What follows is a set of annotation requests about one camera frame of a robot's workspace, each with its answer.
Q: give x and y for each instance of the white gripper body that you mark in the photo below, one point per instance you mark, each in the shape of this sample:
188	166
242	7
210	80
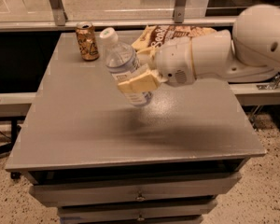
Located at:
174	63

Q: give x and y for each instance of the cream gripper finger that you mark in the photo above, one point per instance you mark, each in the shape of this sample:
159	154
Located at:
147	56
148	81

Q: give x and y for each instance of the blue plastic water bottle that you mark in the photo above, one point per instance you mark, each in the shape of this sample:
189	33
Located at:
120	58

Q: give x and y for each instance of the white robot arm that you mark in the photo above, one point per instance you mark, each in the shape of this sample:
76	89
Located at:
250	52

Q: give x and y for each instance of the brown chip bag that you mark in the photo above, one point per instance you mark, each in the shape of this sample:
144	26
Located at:
156	35

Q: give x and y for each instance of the gold soda can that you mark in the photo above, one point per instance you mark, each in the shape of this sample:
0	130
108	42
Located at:
86	41

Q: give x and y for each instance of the grey drawer cabinet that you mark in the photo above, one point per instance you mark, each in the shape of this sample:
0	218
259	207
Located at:
80	128

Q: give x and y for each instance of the upper drawer knob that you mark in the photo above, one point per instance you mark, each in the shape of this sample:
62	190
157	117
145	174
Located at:
140	198

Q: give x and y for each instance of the lower grey drawer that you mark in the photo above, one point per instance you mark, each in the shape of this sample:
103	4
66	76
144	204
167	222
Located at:
129	212

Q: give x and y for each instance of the grey drawer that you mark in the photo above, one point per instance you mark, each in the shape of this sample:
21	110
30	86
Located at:
129	212
123	191

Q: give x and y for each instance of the upper grey drawer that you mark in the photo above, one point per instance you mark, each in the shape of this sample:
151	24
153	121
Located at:
123	191

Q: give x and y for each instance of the horizontal metal rail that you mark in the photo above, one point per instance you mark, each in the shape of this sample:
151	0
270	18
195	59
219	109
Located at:
31	26

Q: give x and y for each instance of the right metal railing bracket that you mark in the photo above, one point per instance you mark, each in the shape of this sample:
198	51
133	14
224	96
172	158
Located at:
179	11

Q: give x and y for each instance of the metal railing bracket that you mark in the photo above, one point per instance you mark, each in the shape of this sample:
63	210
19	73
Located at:
59	14
179	11

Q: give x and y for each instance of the left metal railing bracket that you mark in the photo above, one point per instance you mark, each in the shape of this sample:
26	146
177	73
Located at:
59	14

